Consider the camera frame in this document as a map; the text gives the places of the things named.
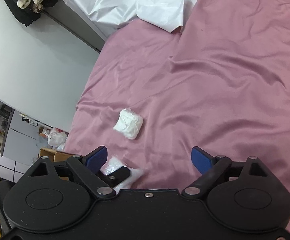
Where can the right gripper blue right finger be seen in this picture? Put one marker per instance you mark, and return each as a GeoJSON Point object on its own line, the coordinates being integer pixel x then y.
{"type": "Point", "coordinates": [214, 170]}

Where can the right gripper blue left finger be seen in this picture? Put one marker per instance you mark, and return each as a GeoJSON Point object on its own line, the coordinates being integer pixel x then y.
{"type": "Point", "coordinates": [87, 172]}

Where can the clear plastic bag of cotton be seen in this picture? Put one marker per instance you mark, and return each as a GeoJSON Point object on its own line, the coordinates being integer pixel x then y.
{"type": "Point", "coordinates": [113, 164]}

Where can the brown cardboard box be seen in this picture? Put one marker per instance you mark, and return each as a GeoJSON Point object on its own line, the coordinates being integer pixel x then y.
{"type": "Point", "coordinates": [59, 158]}

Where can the white soft bundle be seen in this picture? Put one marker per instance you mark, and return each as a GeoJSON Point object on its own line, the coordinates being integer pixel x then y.
{"type": "Point", "coordinates": [129, 124]}

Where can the white plastic bag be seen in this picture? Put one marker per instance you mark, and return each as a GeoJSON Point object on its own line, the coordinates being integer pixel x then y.
{"type": "Point", "coordinates": [57, 139]}

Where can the pink bed sheet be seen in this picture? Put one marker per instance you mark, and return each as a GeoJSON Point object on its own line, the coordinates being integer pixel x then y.
{"type": "Point", "coordinates": [223, 84]}

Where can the grey door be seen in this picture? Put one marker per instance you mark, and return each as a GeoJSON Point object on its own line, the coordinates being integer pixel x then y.
{"type": "Point", "coordinates": [76, 26]}

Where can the white crumpled cover sheet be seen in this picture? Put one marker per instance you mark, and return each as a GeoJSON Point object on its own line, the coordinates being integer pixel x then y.
{"type": "Point", "coordinates": [107, 16]}

